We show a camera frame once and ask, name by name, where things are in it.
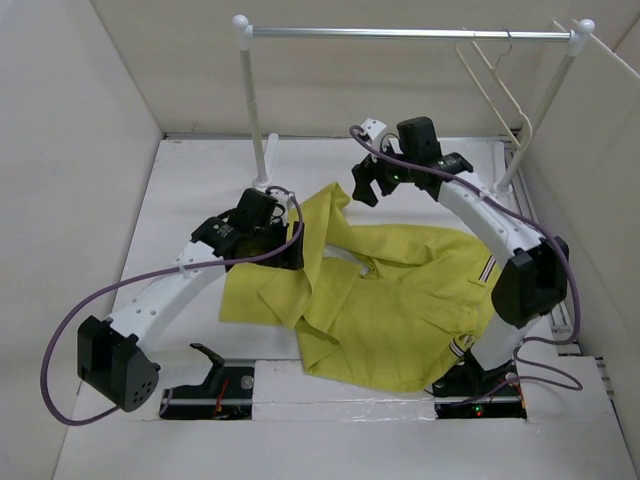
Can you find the yellow trousers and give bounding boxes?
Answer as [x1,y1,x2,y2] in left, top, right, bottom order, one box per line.
[220,183,500,393]

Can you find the white clothes rack with metal bar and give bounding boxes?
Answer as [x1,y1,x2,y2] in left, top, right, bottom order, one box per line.
[224,15,596,197]

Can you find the beige trouser hanger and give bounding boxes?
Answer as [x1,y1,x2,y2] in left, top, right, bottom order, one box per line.
[454,40,533,152]

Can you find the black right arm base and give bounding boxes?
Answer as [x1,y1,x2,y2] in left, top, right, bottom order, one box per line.
[425,353,527,420]

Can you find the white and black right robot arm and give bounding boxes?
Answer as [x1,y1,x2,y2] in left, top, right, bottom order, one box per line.
[349,117,570,394]

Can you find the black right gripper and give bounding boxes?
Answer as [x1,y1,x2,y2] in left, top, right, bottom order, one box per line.
[352,136,417,207]

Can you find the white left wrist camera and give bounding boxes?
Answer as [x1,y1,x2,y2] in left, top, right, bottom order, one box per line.
[266,186,297,223]

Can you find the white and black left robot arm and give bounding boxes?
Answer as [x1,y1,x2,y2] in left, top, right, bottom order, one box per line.
[77,187,304,412]

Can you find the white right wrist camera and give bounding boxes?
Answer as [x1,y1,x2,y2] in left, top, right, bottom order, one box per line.
[359,118,388,150]

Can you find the white foam block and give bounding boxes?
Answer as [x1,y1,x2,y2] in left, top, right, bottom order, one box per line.
[252,360,436,422]

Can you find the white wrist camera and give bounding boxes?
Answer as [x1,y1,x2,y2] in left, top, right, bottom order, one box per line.
[359,118,388,150]
[266,186,297,223]

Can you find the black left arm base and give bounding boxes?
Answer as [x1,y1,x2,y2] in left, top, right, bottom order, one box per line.
[159,343,256,421]

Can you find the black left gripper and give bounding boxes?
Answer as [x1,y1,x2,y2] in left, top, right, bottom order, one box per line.
[249,219,302,271]

